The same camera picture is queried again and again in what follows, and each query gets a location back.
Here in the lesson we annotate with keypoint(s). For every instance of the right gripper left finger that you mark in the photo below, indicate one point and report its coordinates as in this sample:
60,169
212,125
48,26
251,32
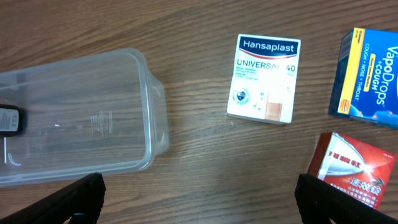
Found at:
79,202

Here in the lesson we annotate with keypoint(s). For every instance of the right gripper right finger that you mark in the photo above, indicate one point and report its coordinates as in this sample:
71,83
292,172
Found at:
320,203

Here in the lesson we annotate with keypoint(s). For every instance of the dark bottle white cap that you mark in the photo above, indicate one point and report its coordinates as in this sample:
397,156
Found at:
13,120

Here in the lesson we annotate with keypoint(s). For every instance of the blue VapoDrops box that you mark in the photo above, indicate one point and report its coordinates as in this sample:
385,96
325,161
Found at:
365,86

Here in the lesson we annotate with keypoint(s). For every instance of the white Hansaplast plaster box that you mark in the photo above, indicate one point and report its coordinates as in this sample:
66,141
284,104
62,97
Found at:
264,78

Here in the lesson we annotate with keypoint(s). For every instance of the clear plastic container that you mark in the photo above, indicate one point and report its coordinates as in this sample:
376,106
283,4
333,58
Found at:
101,113

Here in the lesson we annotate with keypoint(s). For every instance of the red medicine box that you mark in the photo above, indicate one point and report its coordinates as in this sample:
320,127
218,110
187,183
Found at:
353,167

